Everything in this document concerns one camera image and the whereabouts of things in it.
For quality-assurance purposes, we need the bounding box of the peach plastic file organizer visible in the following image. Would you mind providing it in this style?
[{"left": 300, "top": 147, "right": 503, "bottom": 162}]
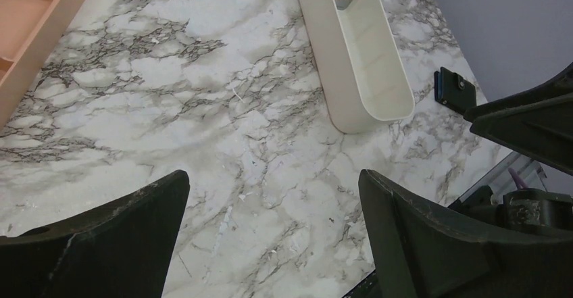
[{"left": 1, "top": 0, "right": 85, "bottom": 126}]

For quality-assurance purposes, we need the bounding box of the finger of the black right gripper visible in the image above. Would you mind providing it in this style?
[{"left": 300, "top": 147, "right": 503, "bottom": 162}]
[{"left": 464, "top": 65, "right": 572, "bottom": 175}]

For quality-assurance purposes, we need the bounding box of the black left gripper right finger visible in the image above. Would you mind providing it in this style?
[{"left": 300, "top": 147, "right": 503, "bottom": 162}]
[{"left": 358, "top": 170, "right": 572, "bottom": 297}]

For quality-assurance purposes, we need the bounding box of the cream oblong plastic tray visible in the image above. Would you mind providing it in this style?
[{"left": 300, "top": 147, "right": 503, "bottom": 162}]
[{"left": 299, "top": 0, "right": 415, "bottom": 134}]

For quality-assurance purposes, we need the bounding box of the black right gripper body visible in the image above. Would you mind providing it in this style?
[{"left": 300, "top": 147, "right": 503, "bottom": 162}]
[{"left": 449, "top": 186, "right": 572, "bottom": 237}]

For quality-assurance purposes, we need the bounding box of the black leather card holder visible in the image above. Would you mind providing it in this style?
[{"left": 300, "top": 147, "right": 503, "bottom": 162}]
[{"left": 434, "top": 67, "right": 477, "bottom": 115}]

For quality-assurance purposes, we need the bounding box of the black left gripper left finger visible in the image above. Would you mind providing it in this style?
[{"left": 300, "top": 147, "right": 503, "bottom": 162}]
[{"left": 1, "top": 170, "right": 190, "bottom": 297}]

